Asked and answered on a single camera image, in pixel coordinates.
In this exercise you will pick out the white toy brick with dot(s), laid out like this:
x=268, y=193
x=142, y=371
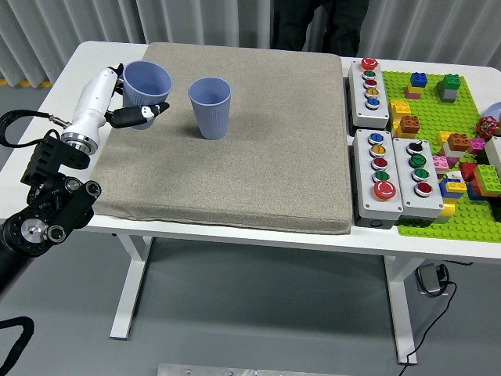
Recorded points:
x=452, y=152

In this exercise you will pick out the red valve wheel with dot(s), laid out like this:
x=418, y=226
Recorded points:
x=486, y=127

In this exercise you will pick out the white table leg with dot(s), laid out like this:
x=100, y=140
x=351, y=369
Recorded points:
x=403, y=305
x=129, y=293

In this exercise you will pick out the yellow toy brick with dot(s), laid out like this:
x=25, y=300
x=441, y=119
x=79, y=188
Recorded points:
x=456, y=186
x=400, y=109
x=447, y=209
x=396, y=126
x=443, y=138
x=415, y=90

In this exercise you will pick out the white pleated curtain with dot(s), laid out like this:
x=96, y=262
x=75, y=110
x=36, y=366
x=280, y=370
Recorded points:
x=430, y=23

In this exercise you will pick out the pale grey dome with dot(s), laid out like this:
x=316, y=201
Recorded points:
x=494, y=111

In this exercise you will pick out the grey toy brick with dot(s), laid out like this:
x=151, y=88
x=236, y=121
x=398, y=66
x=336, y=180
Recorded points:
x=450, y=96

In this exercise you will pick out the pink toy brick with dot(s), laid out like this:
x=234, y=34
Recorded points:
x=476, y=145
x=411, y=95
x=439, y=161

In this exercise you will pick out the blue toy brick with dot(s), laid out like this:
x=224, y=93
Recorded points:
x=450, y=194
x=419, y=79

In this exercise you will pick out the grey power adapter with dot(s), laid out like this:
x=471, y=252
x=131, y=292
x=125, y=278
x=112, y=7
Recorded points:
x=428, y=278

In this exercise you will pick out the white box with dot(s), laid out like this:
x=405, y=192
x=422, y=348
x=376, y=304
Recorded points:
x=494, y=154

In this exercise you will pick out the red toy brick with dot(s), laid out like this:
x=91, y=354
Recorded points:
x=467, y=171

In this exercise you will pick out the orange toy brick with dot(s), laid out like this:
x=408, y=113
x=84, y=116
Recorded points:
x=458, y=142
x=409, y=125

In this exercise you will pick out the green studded baseplate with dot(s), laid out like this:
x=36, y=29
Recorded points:
x=430, y=117

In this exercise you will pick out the grey five-button control box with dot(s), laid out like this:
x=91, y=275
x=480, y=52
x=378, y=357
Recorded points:
x=357, y=111
x=362, y=188

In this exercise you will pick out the grey-brown fabric mat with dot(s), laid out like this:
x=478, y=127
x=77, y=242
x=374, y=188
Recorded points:
x=254, y=156

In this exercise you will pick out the large green toy brick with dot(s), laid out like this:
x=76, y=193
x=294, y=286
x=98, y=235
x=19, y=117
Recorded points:
x=488, y=179

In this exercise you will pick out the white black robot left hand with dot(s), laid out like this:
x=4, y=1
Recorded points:
x=92, y=102

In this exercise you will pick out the grey control box with selector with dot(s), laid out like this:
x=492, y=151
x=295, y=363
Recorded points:
x=405, y=188

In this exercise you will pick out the person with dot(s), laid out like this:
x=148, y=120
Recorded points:
x=340, y=27

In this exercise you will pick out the blue ribbed plastic cup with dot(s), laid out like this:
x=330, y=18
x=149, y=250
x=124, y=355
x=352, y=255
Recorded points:
x=211, y=117
x=146, y=84

